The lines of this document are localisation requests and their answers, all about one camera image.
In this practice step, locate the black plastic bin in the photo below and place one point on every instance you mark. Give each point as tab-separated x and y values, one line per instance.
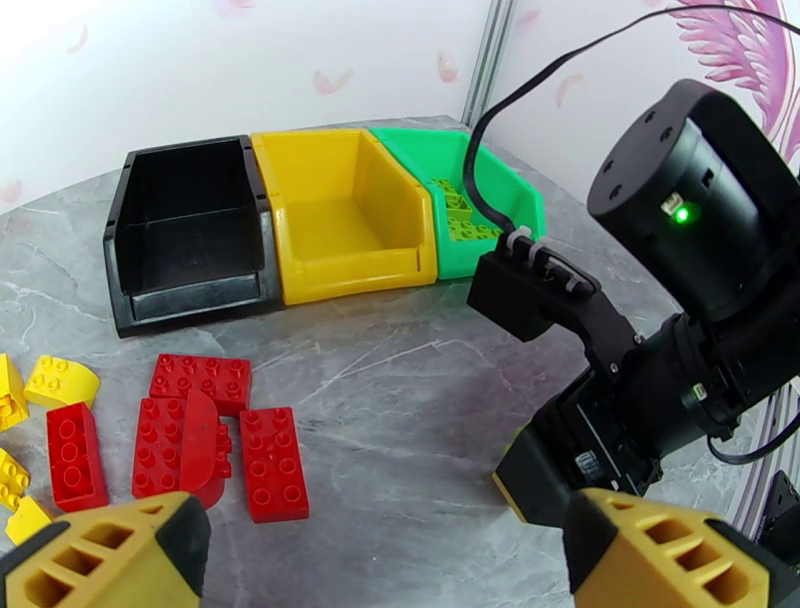
187	206

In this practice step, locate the yellow plastic bin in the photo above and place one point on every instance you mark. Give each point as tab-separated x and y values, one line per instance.
337	231

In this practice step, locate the aluminium frame post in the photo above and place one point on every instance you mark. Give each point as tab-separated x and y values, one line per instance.
490	56

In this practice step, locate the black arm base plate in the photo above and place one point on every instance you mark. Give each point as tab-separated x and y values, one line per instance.
784	506

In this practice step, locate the aluminium mounting rail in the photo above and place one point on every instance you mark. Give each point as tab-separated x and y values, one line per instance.
750	500

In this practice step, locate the green lego brick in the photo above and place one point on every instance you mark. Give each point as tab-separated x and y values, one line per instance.
453	200
472	230

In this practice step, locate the red arch lego piece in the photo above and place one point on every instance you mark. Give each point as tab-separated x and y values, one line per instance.
200	450

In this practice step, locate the green plastic bin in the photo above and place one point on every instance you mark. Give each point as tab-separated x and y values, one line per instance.
412	150

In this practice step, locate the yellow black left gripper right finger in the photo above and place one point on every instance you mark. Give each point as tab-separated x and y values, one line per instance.
675	562

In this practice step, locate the yellow rounded lego brick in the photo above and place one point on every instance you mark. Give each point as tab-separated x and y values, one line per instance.
59	384

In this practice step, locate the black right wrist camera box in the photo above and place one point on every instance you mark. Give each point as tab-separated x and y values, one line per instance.
519	294

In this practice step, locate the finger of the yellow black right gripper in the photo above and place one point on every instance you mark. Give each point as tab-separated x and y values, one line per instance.
537	475

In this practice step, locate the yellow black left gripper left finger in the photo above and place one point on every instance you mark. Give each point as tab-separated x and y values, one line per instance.
94	562

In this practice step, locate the red lego brick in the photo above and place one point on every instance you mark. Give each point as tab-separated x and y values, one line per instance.
275	465
75	456
153	450
206	375

